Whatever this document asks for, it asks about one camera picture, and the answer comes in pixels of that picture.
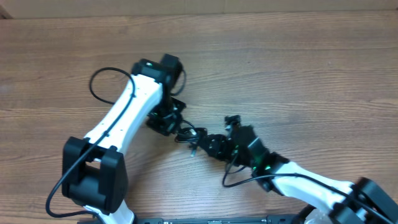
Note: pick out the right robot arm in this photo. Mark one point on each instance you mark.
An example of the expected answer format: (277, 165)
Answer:
(343, 202)

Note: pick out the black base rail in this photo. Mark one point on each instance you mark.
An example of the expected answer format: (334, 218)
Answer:
(270, 219)

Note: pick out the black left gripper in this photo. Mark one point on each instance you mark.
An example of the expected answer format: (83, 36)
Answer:
(168, 128)

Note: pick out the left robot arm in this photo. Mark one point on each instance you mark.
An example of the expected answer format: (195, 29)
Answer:
(94, 173)

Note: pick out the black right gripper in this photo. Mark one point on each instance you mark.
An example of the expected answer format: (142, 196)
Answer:
(230, 144)

